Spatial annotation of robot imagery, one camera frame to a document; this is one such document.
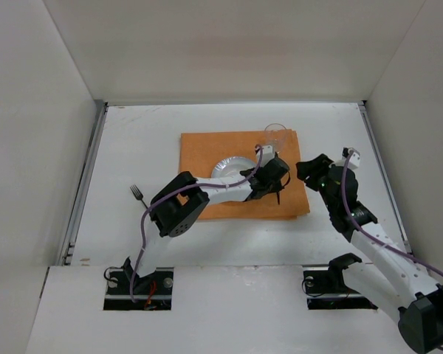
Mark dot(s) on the black plastic fork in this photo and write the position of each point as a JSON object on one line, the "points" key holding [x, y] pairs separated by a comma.
{"points": [[138, 195]]}

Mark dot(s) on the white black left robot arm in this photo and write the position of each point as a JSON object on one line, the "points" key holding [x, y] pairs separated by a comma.
{"points": [[181, 202]]}

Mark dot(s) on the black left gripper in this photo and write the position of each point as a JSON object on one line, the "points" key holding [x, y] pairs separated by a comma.
{"points": [[275, 177]]}

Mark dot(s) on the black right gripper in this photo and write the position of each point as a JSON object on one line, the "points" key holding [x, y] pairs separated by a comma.
{"points": [[311, 171]]}

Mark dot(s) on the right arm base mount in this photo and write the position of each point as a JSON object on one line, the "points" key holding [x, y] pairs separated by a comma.
{"points": [[325, 289]]}

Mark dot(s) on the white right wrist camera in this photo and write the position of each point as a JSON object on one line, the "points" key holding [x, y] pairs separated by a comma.
{"points": [[351, 158]]}

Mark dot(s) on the orange cloth placemat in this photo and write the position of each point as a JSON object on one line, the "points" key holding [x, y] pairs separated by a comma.
{"points": [[200, 152]]}

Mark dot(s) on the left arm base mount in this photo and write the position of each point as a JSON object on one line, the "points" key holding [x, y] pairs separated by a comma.
{"points": [[151, 293]]}

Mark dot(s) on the white paper bowl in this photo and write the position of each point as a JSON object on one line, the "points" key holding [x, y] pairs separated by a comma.
{"points": [[231, 168]]}

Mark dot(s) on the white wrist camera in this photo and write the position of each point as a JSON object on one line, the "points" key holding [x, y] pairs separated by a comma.
{"points": [[264, 153], [351, 158]]}

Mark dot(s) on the clear plastic cup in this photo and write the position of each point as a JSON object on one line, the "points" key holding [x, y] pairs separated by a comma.
{"points": [[276, 135]]}

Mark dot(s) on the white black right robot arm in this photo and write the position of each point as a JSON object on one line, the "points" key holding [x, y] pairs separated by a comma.
{"points": [[395, 282]]}

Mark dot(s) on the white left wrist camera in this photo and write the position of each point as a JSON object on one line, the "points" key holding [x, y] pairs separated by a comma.
{"points": [[264, 153]]}

